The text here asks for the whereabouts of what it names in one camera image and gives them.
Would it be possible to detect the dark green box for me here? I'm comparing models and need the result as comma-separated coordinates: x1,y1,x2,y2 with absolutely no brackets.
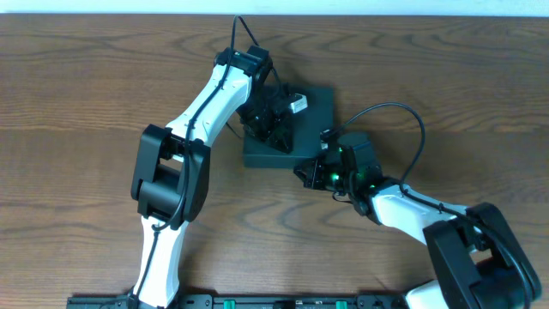
243,85,335,170

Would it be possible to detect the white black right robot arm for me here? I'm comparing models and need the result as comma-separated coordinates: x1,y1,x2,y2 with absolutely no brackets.
294,133,542,308

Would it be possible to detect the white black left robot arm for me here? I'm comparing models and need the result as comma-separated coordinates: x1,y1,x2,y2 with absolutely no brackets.
127,45,302,308

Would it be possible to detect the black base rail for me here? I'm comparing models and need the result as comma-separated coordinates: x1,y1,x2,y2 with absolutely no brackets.
66,294,408,309

